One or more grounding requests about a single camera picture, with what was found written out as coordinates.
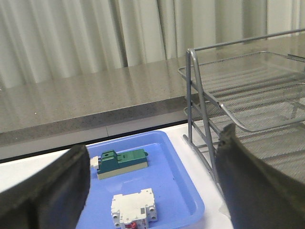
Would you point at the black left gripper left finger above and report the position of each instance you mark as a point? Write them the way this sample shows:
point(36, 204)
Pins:
point(53, 198)

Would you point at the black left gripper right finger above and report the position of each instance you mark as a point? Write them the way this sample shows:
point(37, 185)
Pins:
point(257, 195)

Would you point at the silver mesh tray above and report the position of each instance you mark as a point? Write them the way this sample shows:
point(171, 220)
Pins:
point(257, 91)
point(272, 130)

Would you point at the green electrical module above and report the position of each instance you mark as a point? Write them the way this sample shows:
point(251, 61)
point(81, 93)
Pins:
point(111, 164)

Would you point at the blue plastic tray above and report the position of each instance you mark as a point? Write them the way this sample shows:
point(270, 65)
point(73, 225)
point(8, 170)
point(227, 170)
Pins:
point(177, 201)

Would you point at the white circuit breaker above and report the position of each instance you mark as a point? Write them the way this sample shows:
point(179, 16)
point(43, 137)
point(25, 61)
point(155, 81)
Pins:
point(134, 211)

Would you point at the grey stone counter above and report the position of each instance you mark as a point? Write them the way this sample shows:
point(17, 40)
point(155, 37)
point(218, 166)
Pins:
point(81, 108)

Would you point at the white pleated curtain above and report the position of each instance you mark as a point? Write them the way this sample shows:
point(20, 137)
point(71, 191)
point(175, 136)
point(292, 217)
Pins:
point(46, 39)

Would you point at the grey metal rack frame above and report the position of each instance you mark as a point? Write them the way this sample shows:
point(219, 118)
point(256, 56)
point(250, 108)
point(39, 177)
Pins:
point(248, 91)

